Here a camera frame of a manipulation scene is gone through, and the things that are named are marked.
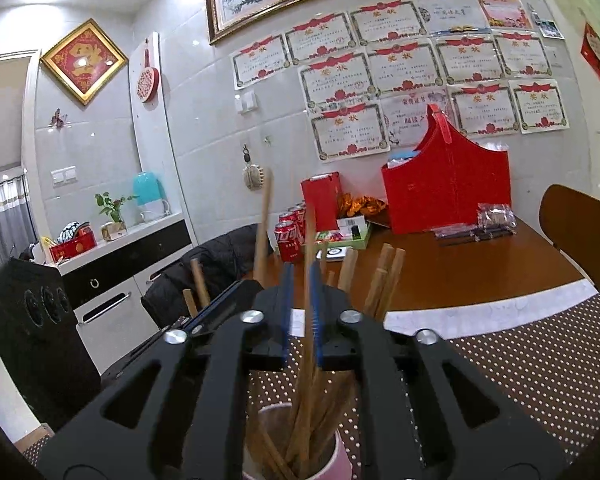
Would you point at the green tray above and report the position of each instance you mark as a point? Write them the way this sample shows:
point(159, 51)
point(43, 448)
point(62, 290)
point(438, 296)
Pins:
point(357, 241)

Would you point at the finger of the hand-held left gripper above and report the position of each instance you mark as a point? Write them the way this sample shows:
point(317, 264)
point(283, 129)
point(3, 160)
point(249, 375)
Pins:
point(220, 307)

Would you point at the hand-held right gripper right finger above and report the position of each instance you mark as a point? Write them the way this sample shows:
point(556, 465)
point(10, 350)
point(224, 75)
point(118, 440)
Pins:
point(317, 310)

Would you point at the clear plastic bag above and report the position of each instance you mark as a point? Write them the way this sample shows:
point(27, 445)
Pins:
point(497, 217)

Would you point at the red basket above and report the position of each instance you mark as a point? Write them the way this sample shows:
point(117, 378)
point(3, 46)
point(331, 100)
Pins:
point(445, 185)

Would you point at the group of wall certificates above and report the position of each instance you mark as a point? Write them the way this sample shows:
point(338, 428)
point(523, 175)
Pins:
point(405, 65)

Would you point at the red soda can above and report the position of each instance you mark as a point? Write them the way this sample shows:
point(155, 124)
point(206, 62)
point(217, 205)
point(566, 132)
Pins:
point(299, 215)
point(287, 242)
point(287, 217)

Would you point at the white flat device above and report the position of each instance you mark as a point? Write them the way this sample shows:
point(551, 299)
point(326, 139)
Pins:
point(337, 255)

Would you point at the red box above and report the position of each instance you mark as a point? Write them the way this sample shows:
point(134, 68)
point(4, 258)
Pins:
point(320, 205)

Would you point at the small potted plant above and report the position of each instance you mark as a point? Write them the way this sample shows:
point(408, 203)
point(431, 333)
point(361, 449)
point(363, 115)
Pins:
point(112, 210)

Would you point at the orange snack bag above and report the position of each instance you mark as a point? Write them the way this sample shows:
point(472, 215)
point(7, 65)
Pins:
point(362, 205)

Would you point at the teal humidifier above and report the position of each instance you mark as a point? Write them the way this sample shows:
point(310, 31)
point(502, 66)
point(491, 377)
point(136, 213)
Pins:
point(150, 192)

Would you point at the bunch of wooden chopsticks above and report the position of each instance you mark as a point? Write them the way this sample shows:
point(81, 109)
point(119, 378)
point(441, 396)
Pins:
point(347, 270)

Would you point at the red diamond door decoration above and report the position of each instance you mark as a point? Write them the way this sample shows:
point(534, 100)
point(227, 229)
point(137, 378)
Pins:
point(597, 57)

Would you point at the round red wall ornament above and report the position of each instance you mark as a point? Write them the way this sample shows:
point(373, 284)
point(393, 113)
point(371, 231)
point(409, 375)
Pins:
point(147, 85)

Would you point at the black jacket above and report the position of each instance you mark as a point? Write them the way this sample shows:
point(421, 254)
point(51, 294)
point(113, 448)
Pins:
point(215, 255)

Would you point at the double white light switch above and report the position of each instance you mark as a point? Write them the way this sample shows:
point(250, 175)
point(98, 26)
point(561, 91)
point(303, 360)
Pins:
point(63, 176)

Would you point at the butterfly wall decoration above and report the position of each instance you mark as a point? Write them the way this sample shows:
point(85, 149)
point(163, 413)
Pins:
point(58, 119)

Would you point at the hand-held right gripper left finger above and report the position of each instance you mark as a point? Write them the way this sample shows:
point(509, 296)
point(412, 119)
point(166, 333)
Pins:
point(286, 310)

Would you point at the small wall photo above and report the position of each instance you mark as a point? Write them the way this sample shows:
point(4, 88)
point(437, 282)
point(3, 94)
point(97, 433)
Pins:
point(550, 25)

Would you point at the white wall switch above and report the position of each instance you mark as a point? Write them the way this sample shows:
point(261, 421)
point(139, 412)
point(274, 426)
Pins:
point(246, 102)

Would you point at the white and black cabinet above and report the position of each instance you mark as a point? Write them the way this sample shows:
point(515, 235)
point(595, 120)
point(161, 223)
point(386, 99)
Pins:
point(125, 270)

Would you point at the brown polka dot tablecloth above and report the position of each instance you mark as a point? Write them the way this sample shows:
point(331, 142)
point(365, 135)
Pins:
point(505, 370)

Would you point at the grey window curtain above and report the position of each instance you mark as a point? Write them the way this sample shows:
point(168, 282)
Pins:
point(5, 230)

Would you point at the black white patterned cloth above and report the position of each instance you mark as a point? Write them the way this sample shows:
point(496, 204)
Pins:
point(72, 232)

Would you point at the gold framed red picture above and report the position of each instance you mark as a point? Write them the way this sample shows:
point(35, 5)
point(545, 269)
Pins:
point(82, 60)

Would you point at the black pens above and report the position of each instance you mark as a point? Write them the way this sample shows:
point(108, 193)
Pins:
point(470, 236)

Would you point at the single wooden chopstick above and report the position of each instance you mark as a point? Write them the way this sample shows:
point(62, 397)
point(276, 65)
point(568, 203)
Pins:
point(309, 280)
point(263, 220)

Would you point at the pink cup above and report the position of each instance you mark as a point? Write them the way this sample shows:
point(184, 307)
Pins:
point(340, 460)

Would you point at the red tin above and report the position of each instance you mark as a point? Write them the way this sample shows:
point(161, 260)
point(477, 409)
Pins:
point(75, 250)

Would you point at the brown wooden chair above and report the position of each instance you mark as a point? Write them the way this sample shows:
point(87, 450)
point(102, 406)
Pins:
point(580, 230)

